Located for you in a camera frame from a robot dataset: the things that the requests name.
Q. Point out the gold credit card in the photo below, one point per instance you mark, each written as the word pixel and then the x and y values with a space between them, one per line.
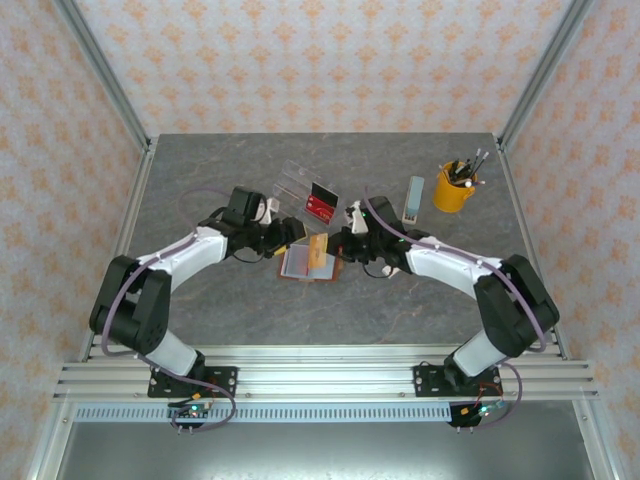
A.
pixel 318 250

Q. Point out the brown leather card holder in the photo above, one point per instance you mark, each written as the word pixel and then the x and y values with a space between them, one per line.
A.
pixel 320 274

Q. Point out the black credit card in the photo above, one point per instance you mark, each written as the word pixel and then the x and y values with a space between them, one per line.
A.
pixel 324 194

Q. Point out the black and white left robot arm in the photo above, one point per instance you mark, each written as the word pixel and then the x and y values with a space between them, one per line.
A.
pixel 195 256

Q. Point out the printed red credit card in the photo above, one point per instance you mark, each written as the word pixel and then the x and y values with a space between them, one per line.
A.
pixel 320 211

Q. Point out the clear acrylic card stand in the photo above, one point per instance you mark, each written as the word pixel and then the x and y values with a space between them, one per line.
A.
pixel 290 175

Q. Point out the light blue rectangular case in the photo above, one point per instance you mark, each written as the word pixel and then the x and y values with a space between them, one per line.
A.
pixel 414 197

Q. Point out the yellow pen cup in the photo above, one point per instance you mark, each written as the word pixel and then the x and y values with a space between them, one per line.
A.
pixel 447 195

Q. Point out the white ball-tip pen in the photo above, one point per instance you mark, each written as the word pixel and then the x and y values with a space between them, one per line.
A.
pixel 469 183

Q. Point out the black pencil with white tip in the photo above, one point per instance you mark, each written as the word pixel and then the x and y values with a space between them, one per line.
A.
pixel 475 161
pixel 481 164

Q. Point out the small controller circuit board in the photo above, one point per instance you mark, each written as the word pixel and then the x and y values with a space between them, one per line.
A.
pixel 482 411
pixel 192 411

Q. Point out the grey metal shelf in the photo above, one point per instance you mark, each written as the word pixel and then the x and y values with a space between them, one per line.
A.
pixel 325 450

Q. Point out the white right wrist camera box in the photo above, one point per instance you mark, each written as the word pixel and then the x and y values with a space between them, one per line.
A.
pixel 357 222

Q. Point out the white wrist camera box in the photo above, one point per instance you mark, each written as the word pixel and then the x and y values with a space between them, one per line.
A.
pixel 357 222
pixel 270 210

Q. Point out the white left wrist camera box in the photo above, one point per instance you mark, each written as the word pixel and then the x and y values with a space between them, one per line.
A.
pixel 270 210

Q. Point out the aluminium table side rail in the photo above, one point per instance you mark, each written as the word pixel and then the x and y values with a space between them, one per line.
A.
pixel 141 175
pixel 518 200

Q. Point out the wide aluminium mounting rail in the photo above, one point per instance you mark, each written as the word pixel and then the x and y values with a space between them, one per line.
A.
pixel 325 375

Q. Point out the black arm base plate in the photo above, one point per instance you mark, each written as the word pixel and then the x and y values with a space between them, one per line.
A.
pixel 225 377
pixel 425 380

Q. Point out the aluminium frame post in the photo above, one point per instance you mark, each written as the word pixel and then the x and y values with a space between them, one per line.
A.
pixel 103 70
pixel 545 70

